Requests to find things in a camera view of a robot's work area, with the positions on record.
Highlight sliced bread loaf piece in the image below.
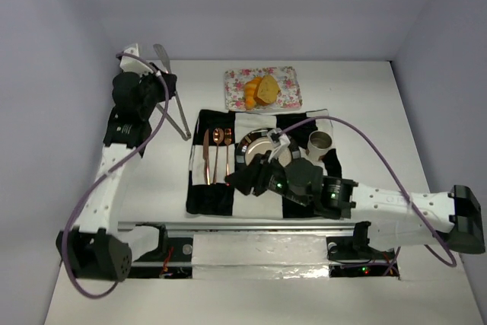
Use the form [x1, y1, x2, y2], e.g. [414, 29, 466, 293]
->
[254, 75, 280, 105]

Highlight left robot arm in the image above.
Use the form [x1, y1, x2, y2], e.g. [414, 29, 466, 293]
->
[56, 72, 177, 282]

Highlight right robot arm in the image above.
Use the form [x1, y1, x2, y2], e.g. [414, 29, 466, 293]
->
[224, 154, 485, 254]

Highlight beige plate with dark rim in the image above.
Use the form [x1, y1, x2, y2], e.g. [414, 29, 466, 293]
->
[234, 128, 301, 171]

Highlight copper fork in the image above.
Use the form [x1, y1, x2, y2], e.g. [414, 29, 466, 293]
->
[224, 128, 232, 176]

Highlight copper spoon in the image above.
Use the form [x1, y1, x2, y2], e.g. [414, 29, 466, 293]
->
[212, 128, 224, 184]

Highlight black white checkered placemat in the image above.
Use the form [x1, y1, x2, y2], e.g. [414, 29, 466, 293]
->
[186, 109, 328, 219]

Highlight copper knife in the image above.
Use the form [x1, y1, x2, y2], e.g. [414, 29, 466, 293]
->
[202, 129, 210, 185]

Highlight metal cup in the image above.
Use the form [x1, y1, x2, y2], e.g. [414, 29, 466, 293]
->
[307, 131, 333, 161]

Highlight floral rectangular tray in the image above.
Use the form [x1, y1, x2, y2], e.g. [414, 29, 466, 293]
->
[224, 66, 303, 113]

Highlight orange striped croissant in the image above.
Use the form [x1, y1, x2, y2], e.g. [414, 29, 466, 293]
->
[244, 76, 263, 110]

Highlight silver foil covered panel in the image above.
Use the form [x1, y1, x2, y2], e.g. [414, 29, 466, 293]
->
[192, 234, 329, 280]

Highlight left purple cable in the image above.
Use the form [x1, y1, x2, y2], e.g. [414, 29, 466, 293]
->
[62, 53, 170, 298]

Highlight purple cable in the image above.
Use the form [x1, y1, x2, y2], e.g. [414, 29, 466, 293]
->
[279, 115, 457, 268]
[62, 53, 170, 298]

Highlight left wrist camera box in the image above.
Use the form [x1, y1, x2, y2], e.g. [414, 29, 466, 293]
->
[117, 43, 150, 75]

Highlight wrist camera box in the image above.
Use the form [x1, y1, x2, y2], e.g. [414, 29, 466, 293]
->
[117, 43, 150, 75]
[267, 128, 290, 161]

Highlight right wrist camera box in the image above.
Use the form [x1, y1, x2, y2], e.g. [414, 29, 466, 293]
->
[267, 128, 290, 161]

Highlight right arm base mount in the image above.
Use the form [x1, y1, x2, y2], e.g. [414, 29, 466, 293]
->
[326, 222, 399, 278]

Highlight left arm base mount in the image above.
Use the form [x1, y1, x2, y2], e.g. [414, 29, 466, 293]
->
[128, 225, 193, 279]

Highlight aluminium rail frame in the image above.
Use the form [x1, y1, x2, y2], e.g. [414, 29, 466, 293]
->
[80, 61, 442, 269]

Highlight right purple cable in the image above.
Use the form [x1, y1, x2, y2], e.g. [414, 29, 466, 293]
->
[279, 115, 457, 268]

